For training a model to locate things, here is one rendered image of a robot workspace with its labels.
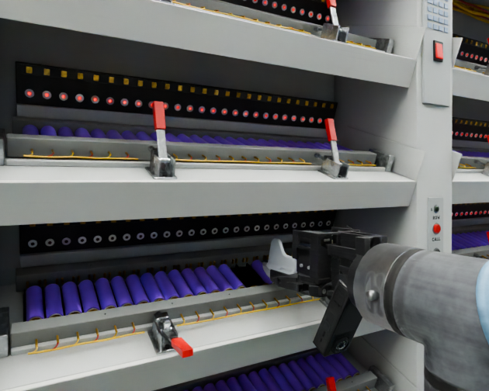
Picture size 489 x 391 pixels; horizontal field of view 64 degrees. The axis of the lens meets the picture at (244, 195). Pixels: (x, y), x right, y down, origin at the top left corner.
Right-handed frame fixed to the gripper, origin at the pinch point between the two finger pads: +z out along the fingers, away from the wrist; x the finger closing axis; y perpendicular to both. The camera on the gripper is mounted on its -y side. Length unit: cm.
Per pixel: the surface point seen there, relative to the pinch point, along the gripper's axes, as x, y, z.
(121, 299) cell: 24.0, -1.3, 0.1
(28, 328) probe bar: 34.4, -2.0, -3.4
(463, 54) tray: -62, 45, 9
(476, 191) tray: -40.2, 11.6, -7.3
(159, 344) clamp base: 21.4, -5.0, -7.4
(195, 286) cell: 13.7, -1.1, 0.6
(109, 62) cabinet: 22.9, 32.1, 11.9
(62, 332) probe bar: 31.2, -3.0, -3.5
